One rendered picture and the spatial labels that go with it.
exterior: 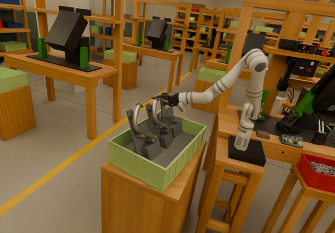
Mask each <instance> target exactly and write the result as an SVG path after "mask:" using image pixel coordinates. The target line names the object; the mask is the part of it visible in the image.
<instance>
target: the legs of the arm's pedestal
mask: <svg viewBox="0 0 335 233"><path fill-rule="evenodd" d="M215 150H216V147H215ZM215 150H214V153H213V157H212V161H211V165H210V168H209V172H208V176H207V179H206V183H205V187H204V190H203V194H202V198H201V201H200V205H199V209H198V216H199V219H198V223H197V227H196V230H195V233H205V231H206V228H210V229H213V230H216V231H219V232H222V233H239V232H240V229H241V227H242V224H243V222H244V219H245V217H246V215H247V212H248V210H249V207H250V205H251V202H252V200H253V198H254V195H255V193H256V190H257V188H258V185H259V183H260V181H261V178H262V177H261V176H258V175H254V174H250V173H246V172H243V171H239V173H237V172H233V171H229V170H226V169H225V167H224V166H220V165H216V164H214V162H215ZM221 180H223V181H227V182H231V183H234V184H235V185H234V187H233V190H232V193H231V196H230V199H229V201H228V200H224V199H221V198H217V197H216V195H217V192H218V189H219V185H220V182H221ZM213 206H217V207H220V208H223V209H226V211H225V213H224V216H223V222H221V221H217V220H214V219H211V218H210V215H211V211H212V208H213Z"/></svg>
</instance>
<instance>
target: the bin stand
mask: <svg viewBox="0 0 335 233"><path fill-rule="evenodd" d="M297 180H299V182H300V184H301V186H302V188H301V190H300V191H299V193H298V195H297V197H296V198H295V200H294V202H293V204H292V206H291V208H290V210H289V212H288V213H287V215H286V217H285V219H284V221H283V223H282V225H281V227H280V229H279V231H278V232H277V233H290V232H291V231H292V229H293V227H294V225H295V224H296V222H297V220H298V218H299V217H300V215H301V213H302V211H303V210H304V208H305V206H306V204H307V203H308V201H309V199H310V198H313V199H317V200H318V202H317V204H316V205H315V207H314V209H313V210H312V212H311V214H310V215H309V217H308V219H307V220H306V222H305V224H304V225H303V227H302V229H301V231H300V232H299V233H312V232H313V230H314V228H315V227H316V225H317V224H318V222H319V221H320V219H321V217H322V216H323V214H324V213H325V211H326V210H327V208H328V206H329V205H330V203H333V204H335V193H332V192H328V191H324V190H320V189H315V188H311V187H308V186H307V185H306V184H305V182H304V180H303V178H302V176H301V174H300V173H299V171H298V169H297V165H296V164H292V166H291V168H290V173H289V175H288V177H287V179H286V181H285V183H284V185H283V187H282V190H281V192H280V194H279V195H278V197H277V200H276V202H275V204H274V206H273V208H272V210H271V212H270V214H269V216H268V218H267V220H266V223H265V225H264V227H263V229H262V231H261V233H271V231H272V229H273V227H274V225H275V223H276V221H277V219H278V217H279V215H280V213H281V211H282V209H283V208H284V206H285V204H286V202H287V200H288V198H289V196H290V194H291V192H292V190H293V188H294V186H295V184H296V182H297ZM325 233H335V218H334V220H333V221H332V223H331V224H330V226H329V227H328V229H327V230H326V232H325Z"/></svg>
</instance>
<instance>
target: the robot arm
mask: <svg viewBox="0 0 335 233"><path fill-rule="evenodd" d="M247 67H249V69H250V71H251V80H249V81H248V83H247V84H246V97H247V98H248V100H249V101H250V103H251V104H249V103H246V104H245V105H244V107H243V110H242V114H241V119H240V124H239V128H238V131H237V135H236V139H235V142H234V147H235V148H236V149H238V150H243V151H245V150H246V149H247V147H248V144H249V140H250V137H251V134H252V130H253V127H254V123H253V122H252V121H251V120H250V119H254V120H256V119H258V118H259V116H260V113H261V99H262V93H263V85H264V78H265V74H266V71H267V67H268V59H267V57H266V56H265V55H264V53H263V52H262V51H261V50H260V49H252V50H250V51H249V52H248V53H247V54H245V55H244V57H243V58H242V59H241V60H240V61H239V62H238V63H237V64H236V65H235V66H234V67H233V68H232V69H231V70H230V71H229V72H228V73H227V74H226V75H225V76H224V77H222V78H221V79H220V80H219V81H217V82H216V83H215V84H214V85H213V86H211V87H210V88H208V89H207V90H206V91H204V92H203V93H197V92H184V93H175V94H174V95H171V93H162V95H158V96H156V99H165V100H167V101H168V102H163V104H162V105H163V106H164V105H168V106H170V107H173V106H178V108H179V109H180V110H181V111H182V112H185V106H184V105H186V104H195V103H198V104H209V103H211V102H212V101H213V99H214V98H215V97H217V96H218V95H219V94H222V93H224V92H225V91H226V90H228V89H229V88H230V87H232V86H233V84H234V83H235V82H236V80H237V78H238V77H239V75H240V74H241V72H242V71H243V70H244V69H245V68H247ZM172 104H173V105H172ZM249 118H250V119H249Z"/></svg>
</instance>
